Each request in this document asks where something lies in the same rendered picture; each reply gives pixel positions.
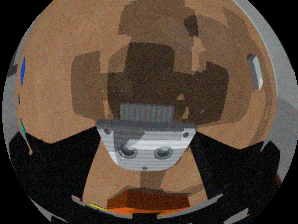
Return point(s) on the blue flat square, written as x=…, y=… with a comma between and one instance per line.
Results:
x=22, y=71

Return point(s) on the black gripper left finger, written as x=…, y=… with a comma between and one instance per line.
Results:
x=69, y=159

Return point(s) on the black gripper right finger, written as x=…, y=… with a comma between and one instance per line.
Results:
x=218, y=163

